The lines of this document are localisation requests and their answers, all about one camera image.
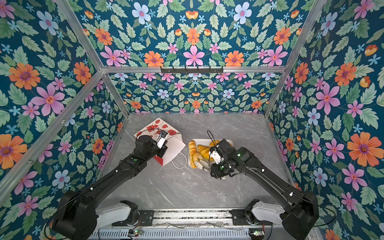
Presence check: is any round yellow fluted bread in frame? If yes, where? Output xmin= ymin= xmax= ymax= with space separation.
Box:
xmin=209 ymin=140 xmax=220 ymax=148

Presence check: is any black hook rail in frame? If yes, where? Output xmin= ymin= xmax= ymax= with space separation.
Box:
xmin=160 ymin=67 xmax=224 ymax=74

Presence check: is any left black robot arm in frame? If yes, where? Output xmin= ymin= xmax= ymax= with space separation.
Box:
xmin=52 ymin=133 xmax=168 ymax=240

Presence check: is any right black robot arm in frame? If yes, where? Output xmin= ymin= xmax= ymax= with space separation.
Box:
xmin=189 ymin=139 xmax=320 ymax=240

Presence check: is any white slotted cable duct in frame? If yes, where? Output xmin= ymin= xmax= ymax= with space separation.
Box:
xmin=89 ymin=228 xmax=251 ymax=240

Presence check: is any white rectangular tray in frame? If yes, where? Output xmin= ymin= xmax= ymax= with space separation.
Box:
xmin=188 ymin=139 xmax=214 ymax=169

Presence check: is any red white paper bag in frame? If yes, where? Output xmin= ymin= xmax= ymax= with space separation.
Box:
xmin=134 ymin=118 xmax=186 ymax=166

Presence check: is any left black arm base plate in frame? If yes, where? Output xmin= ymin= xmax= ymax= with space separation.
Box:
xmin=112 ymin=210 xmax=155 ymax=227

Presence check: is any long ridged horn bread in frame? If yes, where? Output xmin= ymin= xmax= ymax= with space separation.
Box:
xmin=188 ymin=140 xmax=198 ymax=160

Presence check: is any striped yellow bread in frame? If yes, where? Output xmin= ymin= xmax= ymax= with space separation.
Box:
xmin=197 ymin=145 xmax=211 ymax=160

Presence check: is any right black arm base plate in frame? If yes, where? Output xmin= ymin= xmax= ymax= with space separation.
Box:
xmin=229 ymin=209 xmax=272 ymax=226

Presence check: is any pale ring donut bread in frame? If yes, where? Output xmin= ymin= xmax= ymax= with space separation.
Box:
xmin=191 ymin=152 xmax=204 ymax=169

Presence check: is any aluminium front rail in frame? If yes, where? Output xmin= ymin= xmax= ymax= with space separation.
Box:
xmin=67 ymin=207 xmax=319 ymax=232

